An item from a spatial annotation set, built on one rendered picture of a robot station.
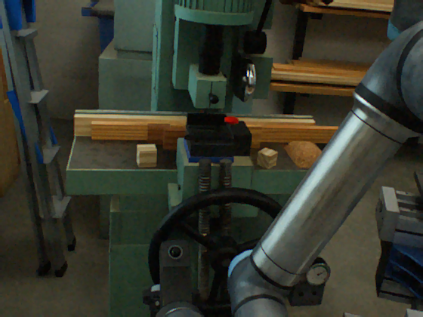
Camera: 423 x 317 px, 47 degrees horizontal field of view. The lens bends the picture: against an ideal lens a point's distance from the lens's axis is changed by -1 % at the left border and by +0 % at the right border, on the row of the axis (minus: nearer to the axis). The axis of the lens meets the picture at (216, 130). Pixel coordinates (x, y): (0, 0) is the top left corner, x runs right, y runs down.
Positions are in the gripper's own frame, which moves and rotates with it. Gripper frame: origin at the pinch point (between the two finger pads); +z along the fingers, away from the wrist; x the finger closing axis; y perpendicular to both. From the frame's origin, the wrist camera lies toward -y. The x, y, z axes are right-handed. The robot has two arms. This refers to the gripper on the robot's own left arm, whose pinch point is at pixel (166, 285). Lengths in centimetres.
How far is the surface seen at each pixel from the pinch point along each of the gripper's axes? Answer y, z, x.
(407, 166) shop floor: -34, 218, 186
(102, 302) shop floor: 27, 113, -15
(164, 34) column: -57, 34, 2
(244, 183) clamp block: -18.0, 5.9, 15.8
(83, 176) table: -19.7, 15.8, -16.1
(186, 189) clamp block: -16.8, 6.5, 4.4
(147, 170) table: -21.0, 15.3, -2.9
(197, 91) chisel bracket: -38.9, 18.1, 8.2
